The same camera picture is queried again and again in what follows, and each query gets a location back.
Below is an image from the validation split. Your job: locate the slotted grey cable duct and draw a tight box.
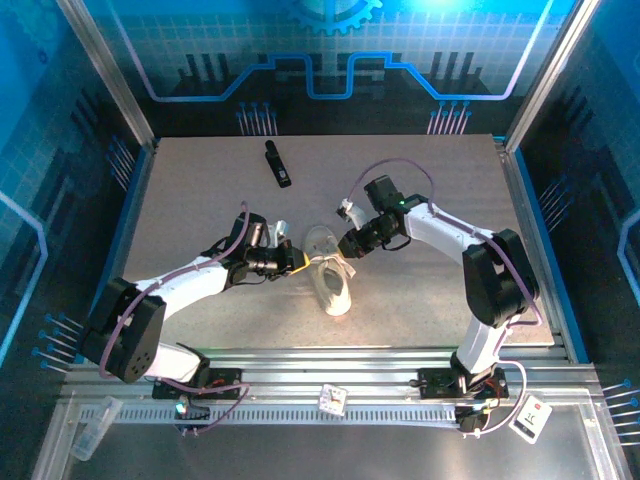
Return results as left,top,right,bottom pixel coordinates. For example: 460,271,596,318
79,403,462,427

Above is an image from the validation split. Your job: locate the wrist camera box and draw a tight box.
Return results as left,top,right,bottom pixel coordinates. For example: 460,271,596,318
336,197,371,229
266,220,293,248

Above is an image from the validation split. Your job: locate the clear plastic container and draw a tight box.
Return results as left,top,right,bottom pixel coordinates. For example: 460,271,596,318
69,395,124,463

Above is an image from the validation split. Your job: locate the small white tag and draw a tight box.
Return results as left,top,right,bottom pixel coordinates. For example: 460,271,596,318
319,383,348,417

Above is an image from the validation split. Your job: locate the aluminium rail frame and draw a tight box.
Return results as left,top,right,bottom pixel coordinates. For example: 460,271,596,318
58,346,602,407

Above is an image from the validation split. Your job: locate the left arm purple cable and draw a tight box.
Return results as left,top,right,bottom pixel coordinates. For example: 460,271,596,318
98,200,251,438

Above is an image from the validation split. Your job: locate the black power connector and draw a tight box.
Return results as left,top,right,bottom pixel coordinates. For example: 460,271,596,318
456,404,489,434
173,394,212,421

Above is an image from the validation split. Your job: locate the white canvas shoe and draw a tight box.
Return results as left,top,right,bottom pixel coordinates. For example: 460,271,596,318
303,224,353,318

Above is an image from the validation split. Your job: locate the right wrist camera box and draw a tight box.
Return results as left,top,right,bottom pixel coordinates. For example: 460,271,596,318
336,197,371,229

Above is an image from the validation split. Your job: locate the black handheld device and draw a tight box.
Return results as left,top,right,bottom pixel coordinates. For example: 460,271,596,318
263,140,294,190

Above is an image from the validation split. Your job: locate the aluminium corner post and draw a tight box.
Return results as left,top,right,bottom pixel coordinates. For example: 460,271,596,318
54,0,157,152
503,0,602,154

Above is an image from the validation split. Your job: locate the steel lower shelf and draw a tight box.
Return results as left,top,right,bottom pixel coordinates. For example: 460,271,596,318
29,394,634,480

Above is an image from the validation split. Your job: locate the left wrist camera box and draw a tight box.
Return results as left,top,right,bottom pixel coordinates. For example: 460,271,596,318
266,220,293,248

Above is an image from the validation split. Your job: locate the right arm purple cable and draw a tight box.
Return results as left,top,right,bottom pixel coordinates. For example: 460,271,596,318
345,157,544,439

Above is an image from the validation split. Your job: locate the white card with black label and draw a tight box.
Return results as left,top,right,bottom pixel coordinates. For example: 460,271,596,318
509,396,554,444

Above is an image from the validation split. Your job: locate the aluminium side rail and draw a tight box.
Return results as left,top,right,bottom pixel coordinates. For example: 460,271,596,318
493,136,574,362

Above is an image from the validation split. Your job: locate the blue table side trim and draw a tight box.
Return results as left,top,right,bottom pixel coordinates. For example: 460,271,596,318
73,144,154,364
513,148,590,363

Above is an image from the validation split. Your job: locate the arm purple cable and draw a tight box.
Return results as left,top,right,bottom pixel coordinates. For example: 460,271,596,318
345,157,544,439
98,200,251,438

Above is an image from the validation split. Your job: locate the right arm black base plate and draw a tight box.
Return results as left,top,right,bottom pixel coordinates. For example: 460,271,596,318
418,366,511,401

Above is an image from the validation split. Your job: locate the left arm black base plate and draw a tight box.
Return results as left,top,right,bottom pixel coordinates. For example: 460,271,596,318
151,368,243,401

